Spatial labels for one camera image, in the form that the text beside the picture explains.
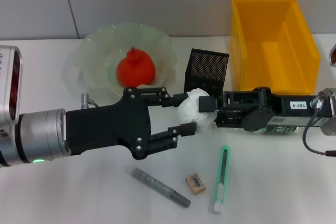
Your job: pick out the green utility knife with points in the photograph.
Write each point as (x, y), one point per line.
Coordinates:
(223, 171)

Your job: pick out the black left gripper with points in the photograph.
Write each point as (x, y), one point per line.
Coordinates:
(110, 129)

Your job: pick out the white paper ball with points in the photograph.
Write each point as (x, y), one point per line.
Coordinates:
(190, 110)

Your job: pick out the yellow plastic bin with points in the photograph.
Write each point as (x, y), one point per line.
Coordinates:
(273, 51)

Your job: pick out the grey glitter pen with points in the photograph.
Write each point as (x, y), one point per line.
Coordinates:
(157, 186)

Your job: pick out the beige eraser with barcode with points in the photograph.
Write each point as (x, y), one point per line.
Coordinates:
(195, 184)

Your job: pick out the pale green glass fruit bowl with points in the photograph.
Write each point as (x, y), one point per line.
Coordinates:
(105, 51)

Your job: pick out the black mesh pen holder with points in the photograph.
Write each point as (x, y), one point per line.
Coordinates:
(207, 69)

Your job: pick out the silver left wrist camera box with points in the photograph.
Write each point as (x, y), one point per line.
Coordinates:
(10, 85)

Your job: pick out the clear green-label water bottle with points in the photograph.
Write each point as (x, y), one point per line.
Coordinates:
(278, 129)

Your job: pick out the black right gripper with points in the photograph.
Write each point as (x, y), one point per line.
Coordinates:
(283, 106)

